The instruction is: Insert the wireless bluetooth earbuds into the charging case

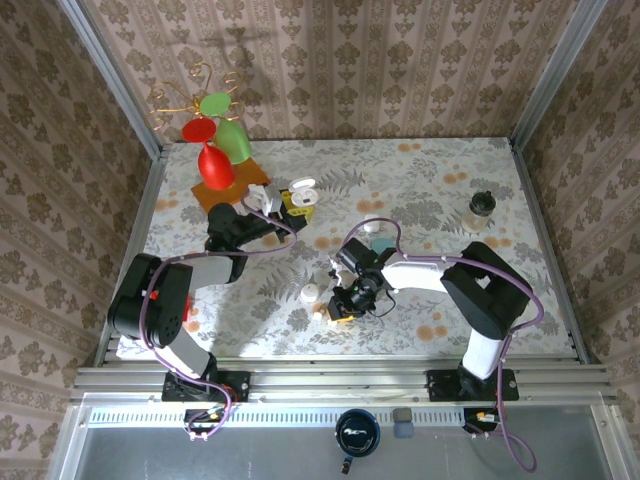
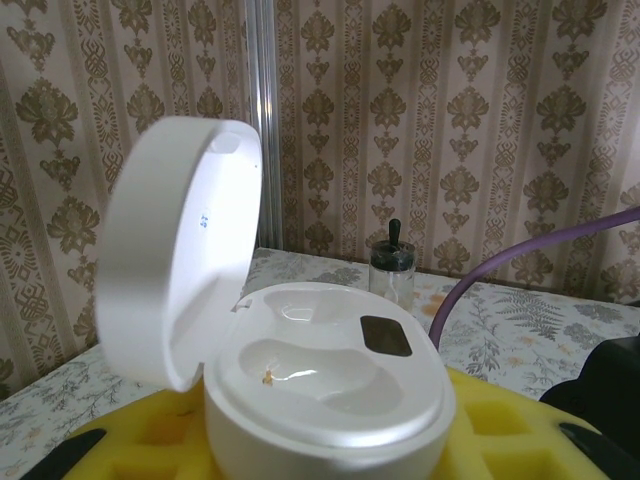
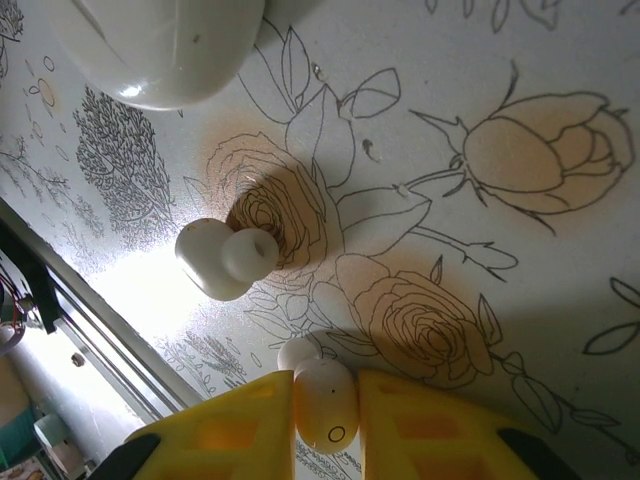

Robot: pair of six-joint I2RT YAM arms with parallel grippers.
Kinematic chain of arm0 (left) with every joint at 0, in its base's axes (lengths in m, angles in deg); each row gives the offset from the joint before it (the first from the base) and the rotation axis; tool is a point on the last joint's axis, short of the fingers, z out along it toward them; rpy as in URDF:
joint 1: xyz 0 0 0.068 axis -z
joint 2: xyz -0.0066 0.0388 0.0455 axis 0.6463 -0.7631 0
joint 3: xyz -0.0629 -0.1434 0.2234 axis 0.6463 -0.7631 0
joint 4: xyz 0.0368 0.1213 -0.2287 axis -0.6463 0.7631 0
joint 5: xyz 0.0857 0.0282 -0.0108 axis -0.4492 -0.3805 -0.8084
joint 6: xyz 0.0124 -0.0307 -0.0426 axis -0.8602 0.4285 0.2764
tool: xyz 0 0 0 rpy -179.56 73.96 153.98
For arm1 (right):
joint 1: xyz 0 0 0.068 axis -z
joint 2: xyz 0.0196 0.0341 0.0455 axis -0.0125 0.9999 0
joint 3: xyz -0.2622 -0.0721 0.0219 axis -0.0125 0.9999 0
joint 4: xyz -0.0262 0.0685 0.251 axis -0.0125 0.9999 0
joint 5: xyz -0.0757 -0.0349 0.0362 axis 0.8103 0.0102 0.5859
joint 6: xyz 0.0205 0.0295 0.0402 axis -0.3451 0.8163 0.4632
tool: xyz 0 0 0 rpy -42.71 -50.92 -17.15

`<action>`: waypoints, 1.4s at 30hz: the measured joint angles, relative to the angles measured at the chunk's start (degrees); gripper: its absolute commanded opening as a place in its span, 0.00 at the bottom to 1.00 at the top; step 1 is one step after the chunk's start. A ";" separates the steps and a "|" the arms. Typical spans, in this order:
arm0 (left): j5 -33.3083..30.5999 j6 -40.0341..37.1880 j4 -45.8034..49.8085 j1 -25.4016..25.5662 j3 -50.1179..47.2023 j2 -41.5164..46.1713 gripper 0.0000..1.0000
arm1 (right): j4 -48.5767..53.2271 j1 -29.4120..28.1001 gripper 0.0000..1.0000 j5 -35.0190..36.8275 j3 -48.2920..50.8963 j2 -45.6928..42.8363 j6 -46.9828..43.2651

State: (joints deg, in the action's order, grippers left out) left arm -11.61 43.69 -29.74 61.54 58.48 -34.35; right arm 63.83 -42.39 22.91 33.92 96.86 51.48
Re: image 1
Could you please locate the red plastic goblet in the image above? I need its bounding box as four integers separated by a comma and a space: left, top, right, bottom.
181, 118, 237, 192

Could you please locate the green plastic goblet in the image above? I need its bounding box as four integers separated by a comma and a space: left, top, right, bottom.
199, 92, 253, 166

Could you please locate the dark blue bowl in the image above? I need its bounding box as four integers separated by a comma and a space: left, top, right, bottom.
334, 408, 381, 457

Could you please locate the clear bottle with black cap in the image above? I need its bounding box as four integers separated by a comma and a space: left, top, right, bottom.
460, 190, 497, 234

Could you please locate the grey metal tray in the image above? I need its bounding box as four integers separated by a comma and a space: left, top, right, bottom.
49, 399, 640, 480

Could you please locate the thin black cable loop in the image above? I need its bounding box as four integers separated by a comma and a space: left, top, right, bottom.
372, 291, 397, 319

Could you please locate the gold wire rack wooden base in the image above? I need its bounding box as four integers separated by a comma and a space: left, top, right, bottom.
145, 62, 272, 218

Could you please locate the long aluminium mounting rail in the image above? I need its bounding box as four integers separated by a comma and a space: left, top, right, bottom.
69, 355, 621, 404

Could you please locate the aluminium side rail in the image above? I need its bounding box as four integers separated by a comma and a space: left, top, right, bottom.
508, 138, 592, 365
94, 143, 169, 364

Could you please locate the slotted metal cable duct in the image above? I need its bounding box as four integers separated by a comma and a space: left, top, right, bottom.
84, 405, 469, 430

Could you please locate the black wire connector block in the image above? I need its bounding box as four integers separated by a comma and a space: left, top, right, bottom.
462, 407, 501, 440
183, 407, 227, 442

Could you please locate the aluminium corner post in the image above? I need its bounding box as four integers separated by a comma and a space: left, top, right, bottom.
55, 0, 166, 160
508, 0, 610, 147

